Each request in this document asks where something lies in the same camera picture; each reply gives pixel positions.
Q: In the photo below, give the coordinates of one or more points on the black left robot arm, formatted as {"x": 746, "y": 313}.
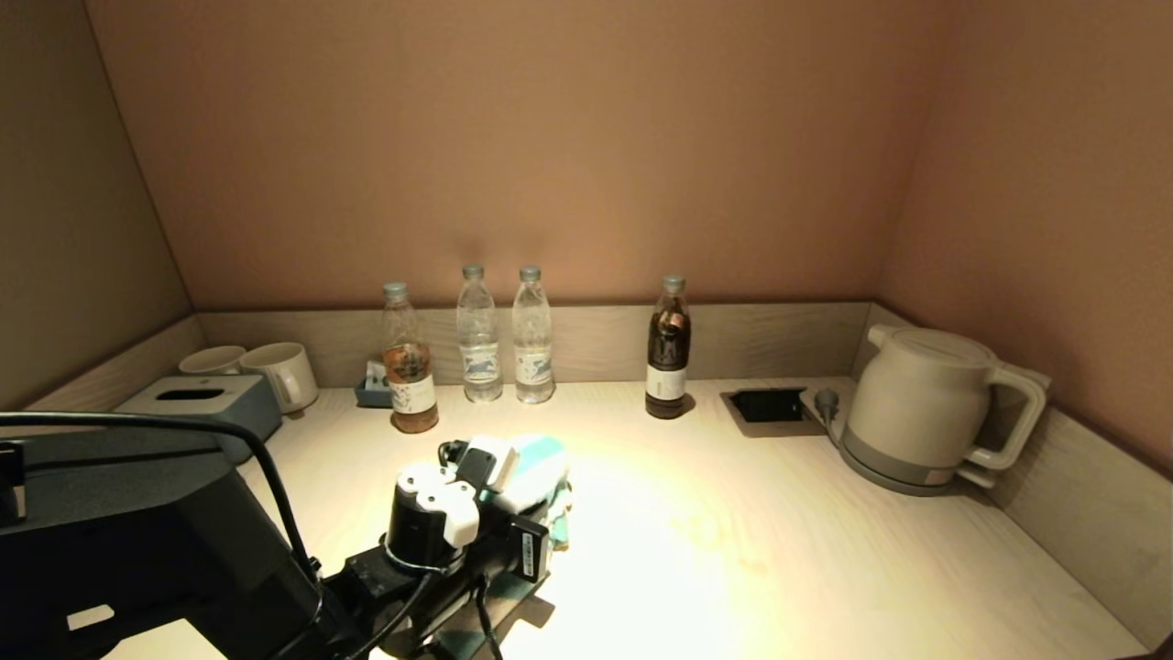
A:
{"x": 137, "y": 532}

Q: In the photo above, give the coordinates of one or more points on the teal white striped towel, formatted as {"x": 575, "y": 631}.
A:
{"x": 541, "y": 467}

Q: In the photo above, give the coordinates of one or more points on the small blue sachet tray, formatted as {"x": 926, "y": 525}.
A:
{"x": 372, "y": 394}

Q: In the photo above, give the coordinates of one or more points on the grey tissue box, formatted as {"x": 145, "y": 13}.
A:
{"x": 234, "y": 403}

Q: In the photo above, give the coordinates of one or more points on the clear water bottle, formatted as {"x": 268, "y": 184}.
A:
{"x": 532, "y": 365}
{"x": 479, "y": 365}

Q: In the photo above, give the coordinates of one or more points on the cream electric kettle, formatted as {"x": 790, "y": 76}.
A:
{"x": 916, "y": 394}

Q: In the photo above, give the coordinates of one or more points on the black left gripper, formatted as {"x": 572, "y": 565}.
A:
{"x": 527, "y": 550}

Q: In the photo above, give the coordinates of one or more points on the white ceramic mug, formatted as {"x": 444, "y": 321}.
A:
{"x": 211, "y": 359}
{"x": 278, "y": 369}

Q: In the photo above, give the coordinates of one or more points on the dark drink bottle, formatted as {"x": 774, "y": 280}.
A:
{"x": 666, "y": 374}

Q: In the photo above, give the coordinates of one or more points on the grey power plug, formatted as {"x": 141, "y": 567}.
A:
{"x": 825, "y": 401}

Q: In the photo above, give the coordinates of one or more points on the recessed black power socket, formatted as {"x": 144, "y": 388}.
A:
{"x": 768, "y": 406}

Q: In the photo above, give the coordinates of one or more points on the grey kettle base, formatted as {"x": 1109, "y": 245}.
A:
{"x": 880, "y": 467}

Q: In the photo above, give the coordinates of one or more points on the amber tea bottle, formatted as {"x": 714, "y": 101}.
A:
{"x": 411, "y": 383}

